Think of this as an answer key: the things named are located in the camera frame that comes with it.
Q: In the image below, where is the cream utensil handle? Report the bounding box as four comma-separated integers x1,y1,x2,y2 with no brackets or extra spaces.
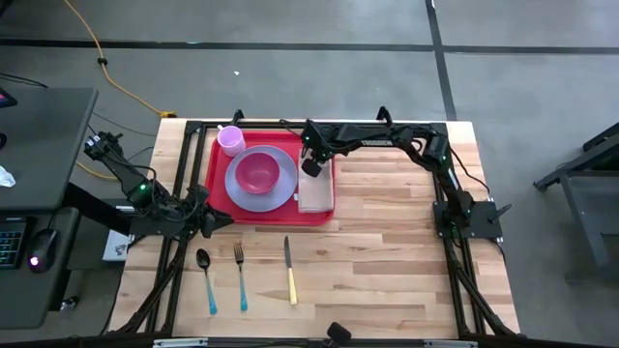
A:
282,235,299,306

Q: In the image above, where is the black computer mouse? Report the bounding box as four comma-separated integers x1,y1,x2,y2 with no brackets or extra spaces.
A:
26,227,59,275

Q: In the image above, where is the lavender plate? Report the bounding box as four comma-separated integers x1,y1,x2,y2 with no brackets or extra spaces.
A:
223,144,299,213

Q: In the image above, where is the fork with teal handle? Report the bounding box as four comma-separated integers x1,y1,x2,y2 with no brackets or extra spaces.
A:
232,241,250,312

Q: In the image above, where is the spoon with teal handle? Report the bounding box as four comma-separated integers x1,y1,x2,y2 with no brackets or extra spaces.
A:
194,247,219,316

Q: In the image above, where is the yellow extension cable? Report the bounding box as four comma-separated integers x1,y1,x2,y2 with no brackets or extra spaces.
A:
62,0,178,183

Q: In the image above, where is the black rounded handle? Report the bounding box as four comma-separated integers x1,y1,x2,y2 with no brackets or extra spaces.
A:
325,321,353,348

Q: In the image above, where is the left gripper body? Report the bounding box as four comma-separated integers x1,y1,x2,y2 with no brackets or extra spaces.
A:
162,185,218,240

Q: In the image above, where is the black side desk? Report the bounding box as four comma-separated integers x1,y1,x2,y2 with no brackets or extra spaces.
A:
0,86,100,213

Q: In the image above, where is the black aluminium table frame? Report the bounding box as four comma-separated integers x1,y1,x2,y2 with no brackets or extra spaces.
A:
106,105,522,348

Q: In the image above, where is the magenta bowl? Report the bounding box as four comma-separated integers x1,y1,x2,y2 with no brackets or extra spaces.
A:
234,151,281,195

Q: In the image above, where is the beige napkin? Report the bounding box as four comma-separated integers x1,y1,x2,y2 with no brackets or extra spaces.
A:
296,153,336,215

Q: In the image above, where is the black metal stand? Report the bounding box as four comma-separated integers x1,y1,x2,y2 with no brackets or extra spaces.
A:
533,120,619,284

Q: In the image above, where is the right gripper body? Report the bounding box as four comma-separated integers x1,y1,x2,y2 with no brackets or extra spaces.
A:
299,119,340,179

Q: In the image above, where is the white printed box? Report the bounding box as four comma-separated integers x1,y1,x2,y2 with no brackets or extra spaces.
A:
102,228,134,263

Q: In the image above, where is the pink ribbed mug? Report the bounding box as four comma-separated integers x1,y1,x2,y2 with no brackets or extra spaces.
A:
216,124,247,159

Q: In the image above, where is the backlit keyboard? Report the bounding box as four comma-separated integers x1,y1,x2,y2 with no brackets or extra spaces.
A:
0,217,29,271

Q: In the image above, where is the black desk lower shelf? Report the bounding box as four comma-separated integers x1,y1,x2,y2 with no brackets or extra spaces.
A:
0,206,81,331

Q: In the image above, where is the red plastic tray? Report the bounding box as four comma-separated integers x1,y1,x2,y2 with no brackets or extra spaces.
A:
202,130,337,227

